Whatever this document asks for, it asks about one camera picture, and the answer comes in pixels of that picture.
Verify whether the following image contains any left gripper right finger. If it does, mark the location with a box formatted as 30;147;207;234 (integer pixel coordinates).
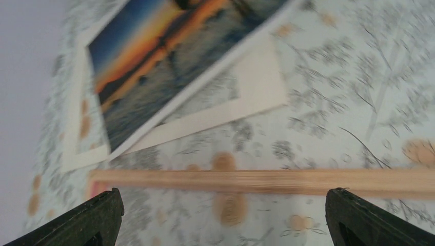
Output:
325;188;434;245

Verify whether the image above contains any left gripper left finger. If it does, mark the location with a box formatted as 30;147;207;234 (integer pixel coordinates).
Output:
7;188;124;245

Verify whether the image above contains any pink photo frame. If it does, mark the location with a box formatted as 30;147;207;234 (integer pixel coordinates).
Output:
85;169;434;200

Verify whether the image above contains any white mat board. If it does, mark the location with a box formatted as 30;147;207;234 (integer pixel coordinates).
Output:
61;16;287;172

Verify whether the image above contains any sunset photo print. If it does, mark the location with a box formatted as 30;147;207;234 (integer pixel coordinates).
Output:
86;1;290;157

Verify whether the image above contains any floral table cloth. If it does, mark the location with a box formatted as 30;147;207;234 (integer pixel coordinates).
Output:
23;1;434;245

